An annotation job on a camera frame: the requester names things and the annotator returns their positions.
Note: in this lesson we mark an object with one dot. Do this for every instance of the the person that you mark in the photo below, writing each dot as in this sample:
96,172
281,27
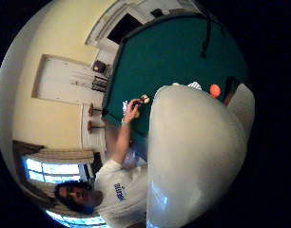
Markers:
120,190

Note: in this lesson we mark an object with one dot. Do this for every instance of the white rounded object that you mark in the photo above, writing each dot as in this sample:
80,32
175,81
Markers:
244,109

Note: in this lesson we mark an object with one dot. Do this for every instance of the white framed dark doorway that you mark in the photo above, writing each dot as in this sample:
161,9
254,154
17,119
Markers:
124,28

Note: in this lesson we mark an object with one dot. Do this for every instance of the small pale yellow object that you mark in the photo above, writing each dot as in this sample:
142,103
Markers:
175,84

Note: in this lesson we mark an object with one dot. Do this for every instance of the small black box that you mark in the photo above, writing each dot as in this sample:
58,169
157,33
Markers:
99,66

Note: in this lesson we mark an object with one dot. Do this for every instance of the brown bar stool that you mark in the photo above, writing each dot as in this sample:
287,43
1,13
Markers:
94,127
95,110

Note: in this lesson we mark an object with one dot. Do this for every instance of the small dark and beige object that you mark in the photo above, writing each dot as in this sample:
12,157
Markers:
145,99

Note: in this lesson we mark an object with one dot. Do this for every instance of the beige window curtain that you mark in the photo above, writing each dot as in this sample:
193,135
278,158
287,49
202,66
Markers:
61,155

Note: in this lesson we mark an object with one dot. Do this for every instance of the white striped object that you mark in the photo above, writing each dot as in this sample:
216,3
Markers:
194,85

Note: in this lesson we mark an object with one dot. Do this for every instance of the bright window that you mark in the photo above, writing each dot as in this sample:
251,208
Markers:
52,169

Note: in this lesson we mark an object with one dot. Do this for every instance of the dark upright object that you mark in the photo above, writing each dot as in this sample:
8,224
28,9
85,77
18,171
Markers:
231,86

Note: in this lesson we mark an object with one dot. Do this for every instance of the white recessed wall panel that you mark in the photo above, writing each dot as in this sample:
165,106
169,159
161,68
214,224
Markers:
66,80

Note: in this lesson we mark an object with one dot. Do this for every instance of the orange ball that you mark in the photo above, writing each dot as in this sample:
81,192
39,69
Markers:
214,90

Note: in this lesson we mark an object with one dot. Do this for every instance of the dark slatted rack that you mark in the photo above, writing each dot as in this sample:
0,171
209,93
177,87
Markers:
100,84

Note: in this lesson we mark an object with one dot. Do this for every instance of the small white patterned object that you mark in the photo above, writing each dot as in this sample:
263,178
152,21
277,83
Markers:
125,106

